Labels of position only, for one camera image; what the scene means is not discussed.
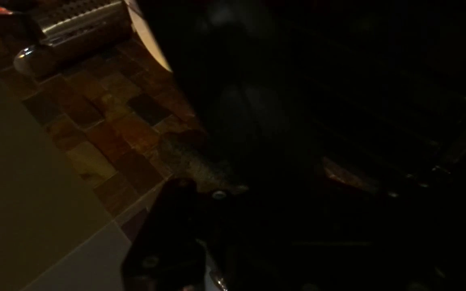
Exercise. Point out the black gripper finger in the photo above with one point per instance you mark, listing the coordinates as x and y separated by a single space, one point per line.
169 243

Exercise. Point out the small white bowl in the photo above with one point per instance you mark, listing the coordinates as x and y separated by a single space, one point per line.
150 35

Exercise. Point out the black gas stove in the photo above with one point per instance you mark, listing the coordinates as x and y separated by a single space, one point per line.
406 119

